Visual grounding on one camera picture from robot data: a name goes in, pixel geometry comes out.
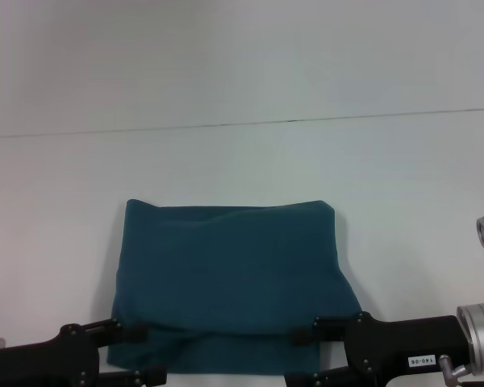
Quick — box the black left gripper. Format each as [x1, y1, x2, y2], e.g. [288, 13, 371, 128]
[0, 317, 169, 387]

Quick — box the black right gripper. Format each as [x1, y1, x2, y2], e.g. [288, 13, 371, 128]
[285, 310, 475, 387]

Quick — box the blue t-shirt with FREE print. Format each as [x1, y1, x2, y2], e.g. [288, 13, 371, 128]
[106, 198, 364, 378]

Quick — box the grey cable with metal plug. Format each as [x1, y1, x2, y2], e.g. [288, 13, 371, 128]
[438, 354, 484, 387]

